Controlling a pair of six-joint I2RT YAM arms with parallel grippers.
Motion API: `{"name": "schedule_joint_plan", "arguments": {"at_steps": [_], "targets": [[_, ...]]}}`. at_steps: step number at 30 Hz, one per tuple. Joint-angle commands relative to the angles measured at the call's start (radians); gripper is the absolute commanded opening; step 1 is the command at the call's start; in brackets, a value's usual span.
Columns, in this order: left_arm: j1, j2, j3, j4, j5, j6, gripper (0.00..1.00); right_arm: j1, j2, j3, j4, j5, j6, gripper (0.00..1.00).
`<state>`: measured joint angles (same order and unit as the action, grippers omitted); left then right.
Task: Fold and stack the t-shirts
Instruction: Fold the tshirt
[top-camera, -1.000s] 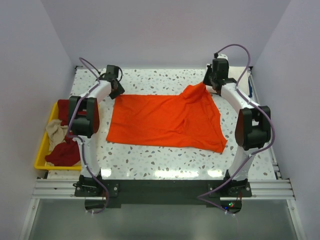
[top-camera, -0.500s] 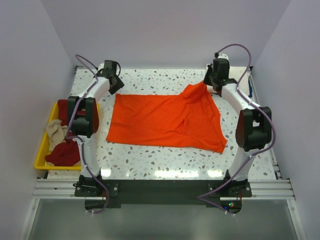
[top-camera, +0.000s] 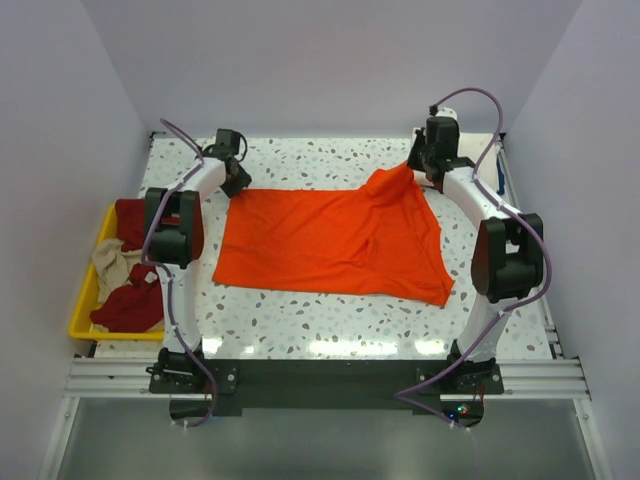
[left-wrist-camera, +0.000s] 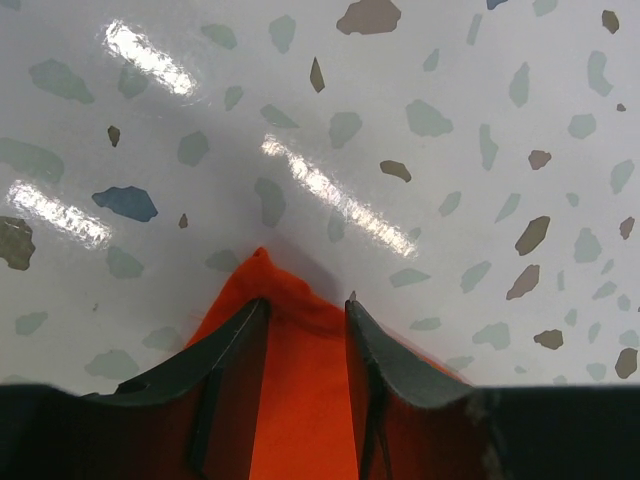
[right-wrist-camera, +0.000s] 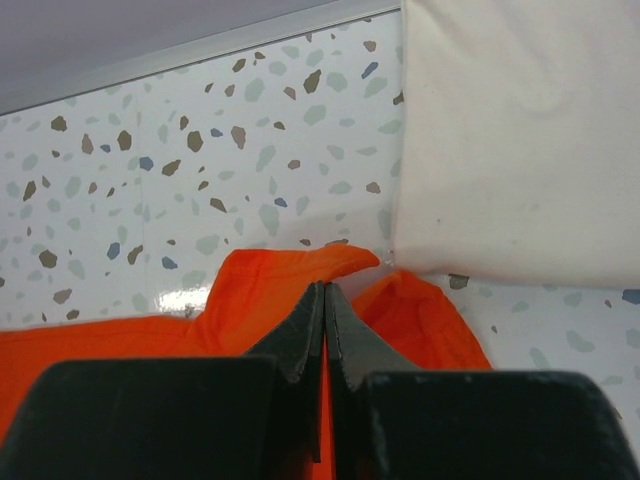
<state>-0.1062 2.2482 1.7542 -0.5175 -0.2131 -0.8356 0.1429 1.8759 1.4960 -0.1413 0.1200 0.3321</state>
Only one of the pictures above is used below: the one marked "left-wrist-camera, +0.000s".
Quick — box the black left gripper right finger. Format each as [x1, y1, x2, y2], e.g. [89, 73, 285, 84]
[345, 300, 639, 479]

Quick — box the orange t-shirt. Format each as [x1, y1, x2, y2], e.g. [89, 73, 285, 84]
[189, 248, 486, 479]

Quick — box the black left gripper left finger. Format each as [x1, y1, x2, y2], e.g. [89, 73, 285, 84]
[1, 299, 270, 479]

